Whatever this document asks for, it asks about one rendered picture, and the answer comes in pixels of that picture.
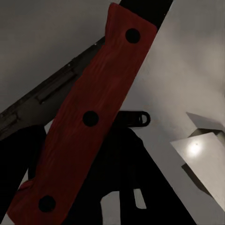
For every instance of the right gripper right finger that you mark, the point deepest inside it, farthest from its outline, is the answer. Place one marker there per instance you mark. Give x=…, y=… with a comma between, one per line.
x=162, y=203

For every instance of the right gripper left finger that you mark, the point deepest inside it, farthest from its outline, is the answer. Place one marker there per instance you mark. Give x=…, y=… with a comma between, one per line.
x=16, y=153

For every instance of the parer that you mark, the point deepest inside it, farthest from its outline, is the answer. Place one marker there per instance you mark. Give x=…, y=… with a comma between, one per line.
x=88, y=112

